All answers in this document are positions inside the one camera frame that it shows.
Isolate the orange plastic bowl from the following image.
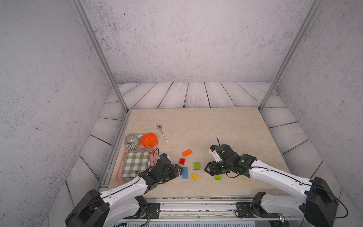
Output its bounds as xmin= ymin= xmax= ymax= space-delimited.
xmin=140 ymin=133 xmax=158 ymax=148

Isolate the frame post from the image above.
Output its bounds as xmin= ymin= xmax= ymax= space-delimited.
xmin=259 ymin=0 xmax=323 ymax=112
xmin=71 ymin=0 xmax=129 ymax=113

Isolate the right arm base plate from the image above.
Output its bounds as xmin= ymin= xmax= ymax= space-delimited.
xmin=234 ymin=202 xmax=278 ymax=218

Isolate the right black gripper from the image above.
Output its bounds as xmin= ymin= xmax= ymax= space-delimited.
xmin=202 ymin=161 xmax=233 ymax=176

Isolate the right frame post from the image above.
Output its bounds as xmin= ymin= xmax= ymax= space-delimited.
xmin=259 ymin=0 xmax=323 ymax=112

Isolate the orange long lego brick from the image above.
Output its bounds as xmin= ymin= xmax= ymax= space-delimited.
xmin=182 ymin=149 xmax=192 ymax=157

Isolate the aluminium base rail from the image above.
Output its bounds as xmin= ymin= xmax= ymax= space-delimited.
xmin=74 ymin=184 xmax=327 ymax=227

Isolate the green checkered cloth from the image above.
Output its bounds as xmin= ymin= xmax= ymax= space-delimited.
xmin=120 ymin=152 xmax=150 ymax=179

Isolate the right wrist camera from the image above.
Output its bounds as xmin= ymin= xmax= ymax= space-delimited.
xmin=208 ymin=145 xmax=222 ymax=163

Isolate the grey ribbed cup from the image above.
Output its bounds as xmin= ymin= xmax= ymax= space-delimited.
xmin=124 ymin=134 xmax=142 ymax=150

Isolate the pink tray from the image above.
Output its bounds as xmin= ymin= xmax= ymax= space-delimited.
xmin=116 ymin=144 xmax=158 ymax=183

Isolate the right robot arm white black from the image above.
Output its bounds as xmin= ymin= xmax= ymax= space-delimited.
xmin=204 ymin=144 xmax=339 ymax=227

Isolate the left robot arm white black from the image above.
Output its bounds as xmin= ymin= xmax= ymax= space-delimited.
xmin=65 ymin=154 xmax=183 ymax=227

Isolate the left frame post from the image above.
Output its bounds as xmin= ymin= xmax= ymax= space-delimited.
xmin=71 ymin=0 xmax=129 ymax=113

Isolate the red lego brick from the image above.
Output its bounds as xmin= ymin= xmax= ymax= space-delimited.
xmin=179 ymin=158 xmax=186 ymax=165

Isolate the metal spoon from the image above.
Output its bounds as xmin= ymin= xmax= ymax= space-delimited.
xmin=157 ymin=124 xmax=169 ymax=142

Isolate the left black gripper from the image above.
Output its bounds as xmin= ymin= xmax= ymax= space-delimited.
xmin=157 ymin=163 xmax=185 ymax=183

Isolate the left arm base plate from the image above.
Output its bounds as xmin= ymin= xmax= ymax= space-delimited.
xmin=138 ymin=202 xmax=161 ymax=219

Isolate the long blue lego brick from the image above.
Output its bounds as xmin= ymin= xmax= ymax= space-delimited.
xmin=182 ymin=167 xmax=189 ymax=179

